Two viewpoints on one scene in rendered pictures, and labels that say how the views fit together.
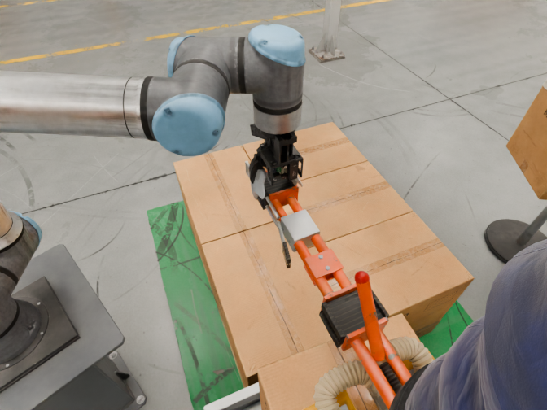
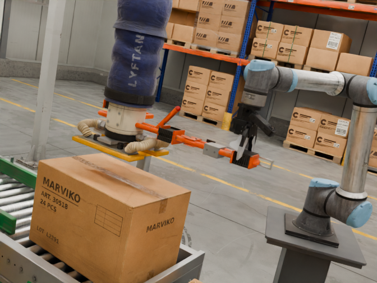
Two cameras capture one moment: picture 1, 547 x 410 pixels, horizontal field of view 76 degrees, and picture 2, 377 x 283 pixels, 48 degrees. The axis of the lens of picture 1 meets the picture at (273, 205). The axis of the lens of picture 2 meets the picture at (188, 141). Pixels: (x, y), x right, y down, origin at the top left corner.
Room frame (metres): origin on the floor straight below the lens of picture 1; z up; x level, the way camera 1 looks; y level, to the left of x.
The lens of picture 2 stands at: (1.72, -1.13, 1.57)
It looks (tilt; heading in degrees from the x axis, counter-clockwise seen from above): 12 degrees down; 143
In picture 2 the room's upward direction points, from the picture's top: 12 degrees clockwise
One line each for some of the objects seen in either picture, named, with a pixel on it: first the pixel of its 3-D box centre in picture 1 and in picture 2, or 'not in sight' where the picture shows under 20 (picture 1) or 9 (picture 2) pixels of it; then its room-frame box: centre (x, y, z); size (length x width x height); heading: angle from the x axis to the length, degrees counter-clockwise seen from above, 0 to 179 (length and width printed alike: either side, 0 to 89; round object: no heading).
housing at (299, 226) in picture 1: (299, 230); (214, 150); (0.48, -0.06, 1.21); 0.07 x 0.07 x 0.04; 24
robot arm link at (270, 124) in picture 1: (278, 112); (253, 99); (0.58, -0.01, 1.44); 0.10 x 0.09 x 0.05; 113
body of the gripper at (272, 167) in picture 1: (278, 150); (246, 120); (0.57, -0.01, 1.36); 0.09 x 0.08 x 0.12; 23
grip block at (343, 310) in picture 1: (352, 315); (170, 134); (0.28, -0.14, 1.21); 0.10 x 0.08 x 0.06; 114
